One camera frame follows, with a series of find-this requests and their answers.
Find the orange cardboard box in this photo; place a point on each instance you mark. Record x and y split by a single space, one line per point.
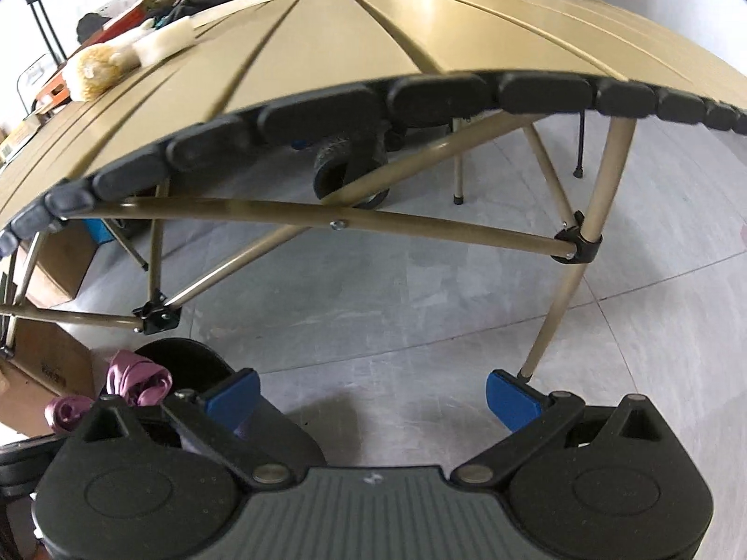
125 16

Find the black round bin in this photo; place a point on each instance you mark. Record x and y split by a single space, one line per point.
187 356

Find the yellow plush toy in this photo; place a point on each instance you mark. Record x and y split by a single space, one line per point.
96 73

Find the tan folding table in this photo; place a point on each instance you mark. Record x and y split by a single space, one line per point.
350 41

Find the black trolley wheel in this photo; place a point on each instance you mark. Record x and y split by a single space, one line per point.
330 169

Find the plain cardboard box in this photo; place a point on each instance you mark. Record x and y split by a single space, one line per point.
61 268

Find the pink satin pouch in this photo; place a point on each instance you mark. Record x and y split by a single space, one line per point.
137 376

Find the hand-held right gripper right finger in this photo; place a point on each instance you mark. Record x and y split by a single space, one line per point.
513 399

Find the cardboard box bin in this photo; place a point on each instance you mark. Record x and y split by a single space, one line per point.
52 367

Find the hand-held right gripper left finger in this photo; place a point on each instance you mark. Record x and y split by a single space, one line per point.
233 396

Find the small tan carton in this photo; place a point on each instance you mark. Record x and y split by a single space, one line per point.
14 140

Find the blue box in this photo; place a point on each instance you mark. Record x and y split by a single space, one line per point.
98 230

